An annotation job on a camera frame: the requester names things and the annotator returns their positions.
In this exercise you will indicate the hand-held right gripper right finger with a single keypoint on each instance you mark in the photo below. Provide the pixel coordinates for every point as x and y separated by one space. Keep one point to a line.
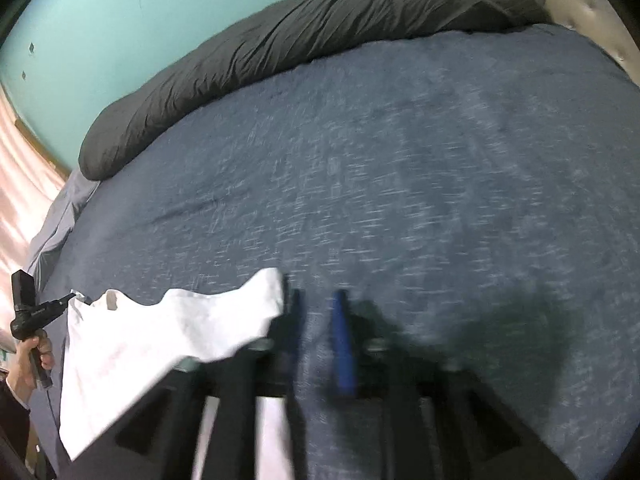
342 350

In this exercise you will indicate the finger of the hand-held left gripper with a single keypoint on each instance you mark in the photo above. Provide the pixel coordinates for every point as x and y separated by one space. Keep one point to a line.
64 301

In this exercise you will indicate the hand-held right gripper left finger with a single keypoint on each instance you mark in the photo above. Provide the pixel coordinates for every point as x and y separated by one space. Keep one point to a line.
297 330

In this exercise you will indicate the white long-sleeve shirt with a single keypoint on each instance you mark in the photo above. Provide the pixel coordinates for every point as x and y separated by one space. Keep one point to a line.
150 335

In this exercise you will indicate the person's left hand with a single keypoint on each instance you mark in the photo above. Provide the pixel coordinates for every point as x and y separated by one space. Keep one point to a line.
22 370

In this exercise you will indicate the light grey bed sheet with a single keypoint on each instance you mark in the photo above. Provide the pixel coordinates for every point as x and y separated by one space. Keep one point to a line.
60 220

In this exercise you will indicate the pink curtain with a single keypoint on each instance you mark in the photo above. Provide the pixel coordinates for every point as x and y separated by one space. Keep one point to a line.
20 200

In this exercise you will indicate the blue speckled bed cover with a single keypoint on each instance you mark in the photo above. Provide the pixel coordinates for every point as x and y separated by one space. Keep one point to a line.
400 185

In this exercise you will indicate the dark grey long pillow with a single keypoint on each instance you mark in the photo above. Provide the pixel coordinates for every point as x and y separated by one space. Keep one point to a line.
300 25

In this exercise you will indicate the cream tufted headboard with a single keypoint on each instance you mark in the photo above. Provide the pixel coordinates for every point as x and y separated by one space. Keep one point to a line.
590 10

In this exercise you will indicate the wooden window frame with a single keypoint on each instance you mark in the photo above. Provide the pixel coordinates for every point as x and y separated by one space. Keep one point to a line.
42 150

